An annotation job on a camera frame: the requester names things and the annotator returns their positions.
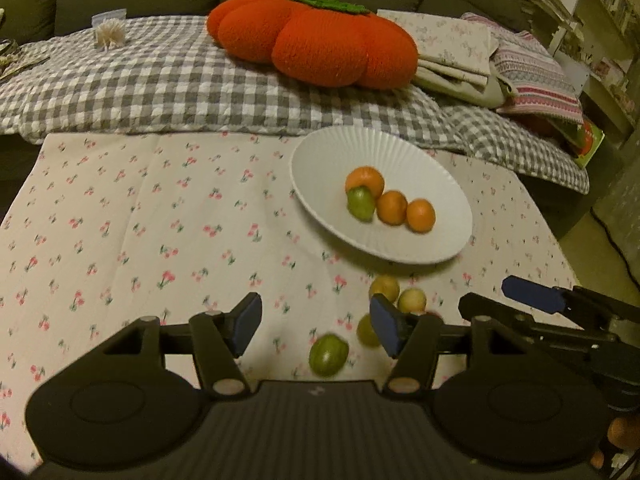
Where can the small orange tangerine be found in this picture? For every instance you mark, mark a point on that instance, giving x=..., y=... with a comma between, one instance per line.
x=421, y=215
x=392, y=207

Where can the person's right hand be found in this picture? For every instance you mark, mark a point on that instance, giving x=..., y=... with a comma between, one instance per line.
x=621, y=431

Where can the grey checked blanket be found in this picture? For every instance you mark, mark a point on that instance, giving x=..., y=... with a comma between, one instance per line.
x=165, y=90

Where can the white ribbed plate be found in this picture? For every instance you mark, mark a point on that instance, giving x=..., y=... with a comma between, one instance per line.
x=380, y=195

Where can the dark patterned cloth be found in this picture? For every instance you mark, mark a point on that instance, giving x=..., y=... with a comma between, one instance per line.
x=11, y=55

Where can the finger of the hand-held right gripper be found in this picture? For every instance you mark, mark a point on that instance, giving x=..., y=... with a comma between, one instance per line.
x=531, y=292
x=520, y=321

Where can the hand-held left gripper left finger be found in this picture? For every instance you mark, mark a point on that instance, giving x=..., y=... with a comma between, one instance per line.
x=246, y=324

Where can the orange pumpkin cushion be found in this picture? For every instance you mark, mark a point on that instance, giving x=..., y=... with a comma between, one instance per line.
x=312, y=37

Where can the cherry print tablecloth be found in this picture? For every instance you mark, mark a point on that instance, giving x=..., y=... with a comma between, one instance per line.
x=150, y=240

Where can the yellow-green fruit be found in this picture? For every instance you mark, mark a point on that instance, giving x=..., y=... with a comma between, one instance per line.
x=384, y=287
x=367, y=331
x=412, y=300

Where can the large orange tangerine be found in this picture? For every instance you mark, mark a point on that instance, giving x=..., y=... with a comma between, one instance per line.
x=366, y=180

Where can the bookshelf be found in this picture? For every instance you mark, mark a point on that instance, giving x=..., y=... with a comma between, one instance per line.
x=607, y=35

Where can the orange and green book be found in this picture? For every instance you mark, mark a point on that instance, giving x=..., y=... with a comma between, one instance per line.
x=590, y=142

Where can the folded floral cloth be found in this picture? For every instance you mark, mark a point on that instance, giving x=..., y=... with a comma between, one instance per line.
x=445, y=47

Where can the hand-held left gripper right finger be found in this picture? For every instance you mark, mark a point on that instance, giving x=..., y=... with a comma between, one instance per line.
x=384, y=324

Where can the pale blue card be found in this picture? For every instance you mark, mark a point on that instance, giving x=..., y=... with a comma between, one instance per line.
x=109, y=16

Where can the folded striped patterned cloth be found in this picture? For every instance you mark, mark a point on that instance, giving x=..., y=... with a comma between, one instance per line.
x=537, y=77

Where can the white spiky ornament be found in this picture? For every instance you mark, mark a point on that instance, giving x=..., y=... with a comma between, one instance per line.
x=108, y=36

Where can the green lime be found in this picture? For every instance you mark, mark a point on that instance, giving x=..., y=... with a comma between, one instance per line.
x=361, y=203
x=327, y=355

